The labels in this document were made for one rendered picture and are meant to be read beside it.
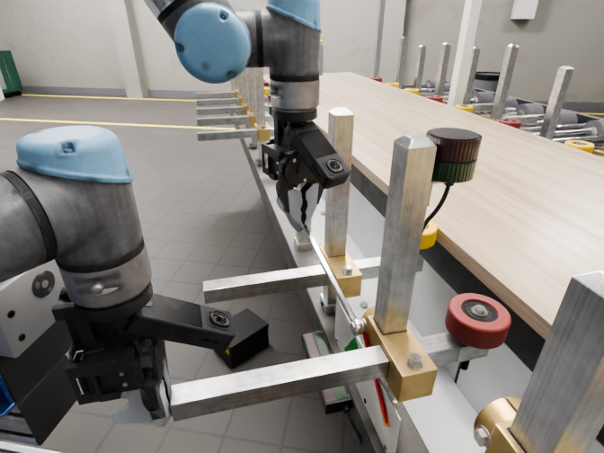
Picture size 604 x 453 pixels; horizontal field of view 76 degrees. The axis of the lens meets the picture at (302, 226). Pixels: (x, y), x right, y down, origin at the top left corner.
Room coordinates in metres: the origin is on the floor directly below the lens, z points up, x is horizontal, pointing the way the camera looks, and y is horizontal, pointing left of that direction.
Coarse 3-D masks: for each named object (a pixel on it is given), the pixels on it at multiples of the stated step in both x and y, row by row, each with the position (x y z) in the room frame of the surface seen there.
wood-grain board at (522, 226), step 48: (336, 96) 2.11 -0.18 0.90; (384, 96) 2.11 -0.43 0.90; (384, 144) 1.23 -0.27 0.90; (528, 144) 1.23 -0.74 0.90; (384, 192) 0.90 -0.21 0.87; (432, 192) 0.83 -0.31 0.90; (480, 192) 0.83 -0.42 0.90; (528, 192) 0.83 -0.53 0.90; (576, 192) 0.83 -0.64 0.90; (480, 240) 0.61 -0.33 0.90; (528, 240) 0.61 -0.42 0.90; (576, 240) 0.61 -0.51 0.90; (528, 288) 0.47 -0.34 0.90
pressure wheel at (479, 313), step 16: (464, 304) 0.43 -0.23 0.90; (480, 304) 0.43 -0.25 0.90; (496, 304) 0.42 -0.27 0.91; (448, 320) 0.41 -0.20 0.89; (464, 320) 0.39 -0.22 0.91; (480, 320) 0.39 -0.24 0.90; (496, 320) 0.39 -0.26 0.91; (464, 336) 0.38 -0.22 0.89; (480, 336) 0.37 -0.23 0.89; (496, 336) 0.37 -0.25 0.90; (464, 368) 0.41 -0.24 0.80
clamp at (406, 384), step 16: (368, 320) 0.44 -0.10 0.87; (368, 336) 0.43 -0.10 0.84; (384, 336) 0.40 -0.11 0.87; (400, 336) 0.40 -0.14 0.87; (400, 352) 0.37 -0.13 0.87; (416, 352) 0.37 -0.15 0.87; (400, 368) 0.34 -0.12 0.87; (432, 368) 0.34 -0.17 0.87; (400, 384) 0.33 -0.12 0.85; (416, 384) 0.34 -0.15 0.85; (432, 384) 0.34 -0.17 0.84; (400, 400) 0.33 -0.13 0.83
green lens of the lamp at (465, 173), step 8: (440, 168) 0.41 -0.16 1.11; (448, 168) 0.41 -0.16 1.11; (456, 168) 0.41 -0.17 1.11; (464, 168) 0.41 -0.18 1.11; (472, 168) 0.41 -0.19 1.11; (432, 176) 0.42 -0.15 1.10; (440, 176) 0.41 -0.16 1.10; (448, 176) 0.41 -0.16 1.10; (456, 176) 0.41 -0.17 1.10; (464, 176) 0.41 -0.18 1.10; (472, 176) 0.42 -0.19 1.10
